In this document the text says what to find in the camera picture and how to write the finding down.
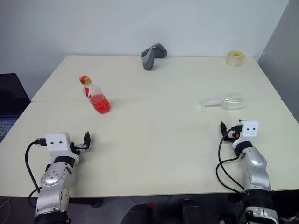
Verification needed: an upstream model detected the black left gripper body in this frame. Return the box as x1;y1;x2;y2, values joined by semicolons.
71;142;88;155

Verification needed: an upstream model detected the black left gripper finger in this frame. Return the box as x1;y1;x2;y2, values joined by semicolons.
83;131;92;150

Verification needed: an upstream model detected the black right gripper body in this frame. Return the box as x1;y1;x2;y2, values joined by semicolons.
225;124;243;142

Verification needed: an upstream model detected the clear wine glass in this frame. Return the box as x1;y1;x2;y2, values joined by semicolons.
202;92;247;112

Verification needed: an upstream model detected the bottle with red liquid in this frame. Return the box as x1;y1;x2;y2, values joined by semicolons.
78;75;111;114

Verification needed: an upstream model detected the black table foot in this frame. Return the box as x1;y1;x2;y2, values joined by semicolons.
87;198;104;208

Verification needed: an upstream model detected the clear tape roll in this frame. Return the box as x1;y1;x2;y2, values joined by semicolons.
225;50;246;68

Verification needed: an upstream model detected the dark laptop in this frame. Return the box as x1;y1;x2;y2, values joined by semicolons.
0;73;32;143

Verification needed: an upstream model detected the narrow dark rounded shape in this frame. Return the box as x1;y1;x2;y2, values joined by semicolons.
182;198;202;224

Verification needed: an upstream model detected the wide dark rounded shape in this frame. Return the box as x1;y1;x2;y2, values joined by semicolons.
120;203;155;224

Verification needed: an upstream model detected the grey curved plastic object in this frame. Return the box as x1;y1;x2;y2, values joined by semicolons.
140;42;168;71

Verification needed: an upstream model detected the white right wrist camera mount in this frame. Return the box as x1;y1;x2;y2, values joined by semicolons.
233;119;260;150

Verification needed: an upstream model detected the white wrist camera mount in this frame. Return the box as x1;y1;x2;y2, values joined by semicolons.
233;119;260;150
45;132;79;161

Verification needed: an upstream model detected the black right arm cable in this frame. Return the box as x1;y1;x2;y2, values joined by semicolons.
215;127;245;193

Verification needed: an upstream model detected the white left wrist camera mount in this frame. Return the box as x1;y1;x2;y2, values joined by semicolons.
45;132;79;161

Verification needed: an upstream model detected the thin white floor cable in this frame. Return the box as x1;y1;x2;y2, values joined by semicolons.
0;197;13;212

